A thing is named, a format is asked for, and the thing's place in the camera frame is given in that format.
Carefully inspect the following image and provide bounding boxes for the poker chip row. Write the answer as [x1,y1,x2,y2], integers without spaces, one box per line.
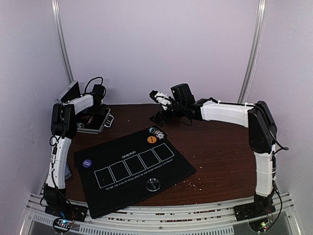
[76,122,85,129]

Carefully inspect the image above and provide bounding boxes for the poker chip pile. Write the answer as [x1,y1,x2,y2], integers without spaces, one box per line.
[148,127,165,140]

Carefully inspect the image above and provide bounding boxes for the orange big blind button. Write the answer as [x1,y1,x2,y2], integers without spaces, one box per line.
[147,136,157,143]

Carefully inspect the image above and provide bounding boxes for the purple small blind button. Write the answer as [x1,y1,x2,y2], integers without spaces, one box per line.
[82,159,92,168]

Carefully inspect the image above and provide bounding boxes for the grey playing card deck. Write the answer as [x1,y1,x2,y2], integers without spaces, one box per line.
[65,163,72,180]

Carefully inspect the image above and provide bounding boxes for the black dealer button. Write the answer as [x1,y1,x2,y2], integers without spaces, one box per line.
[146,178,160,192]

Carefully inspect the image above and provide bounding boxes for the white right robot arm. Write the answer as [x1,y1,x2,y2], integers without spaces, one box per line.
[150,93,277,216]

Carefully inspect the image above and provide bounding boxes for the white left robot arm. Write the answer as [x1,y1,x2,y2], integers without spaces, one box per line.
[44,92,113,217]

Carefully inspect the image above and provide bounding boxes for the aluminium poker chip case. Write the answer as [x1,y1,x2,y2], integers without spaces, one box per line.
[51,81,114,134]

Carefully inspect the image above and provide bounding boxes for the black poker play mat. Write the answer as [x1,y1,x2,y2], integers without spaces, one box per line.
[74,126,196,219]

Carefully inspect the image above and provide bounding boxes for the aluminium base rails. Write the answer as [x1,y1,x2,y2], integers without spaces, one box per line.
[17,193,303,235]

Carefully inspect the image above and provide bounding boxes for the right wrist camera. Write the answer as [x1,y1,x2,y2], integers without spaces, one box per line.
[171,83,195,106]

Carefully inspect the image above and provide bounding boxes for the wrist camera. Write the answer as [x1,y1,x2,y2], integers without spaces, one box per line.
[92,84,106,99]
[171,83,195,106]

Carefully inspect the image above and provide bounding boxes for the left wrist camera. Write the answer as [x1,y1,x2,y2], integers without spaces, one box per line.
[92,84,106,99]

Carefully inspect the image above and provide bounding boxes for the right aluminium frame post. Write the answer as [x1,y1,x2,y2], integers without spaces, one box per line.
[237,0,268,103]

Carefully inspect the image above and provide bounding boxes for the aluminium frame post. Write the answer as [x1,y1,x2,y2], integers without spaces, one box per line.
[51,0,74,83]
[237,0,268,103]

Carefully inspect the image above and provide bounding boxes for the left aluminium frame post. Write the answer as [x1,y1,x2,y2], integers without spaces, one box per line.
[51,0,74,83]

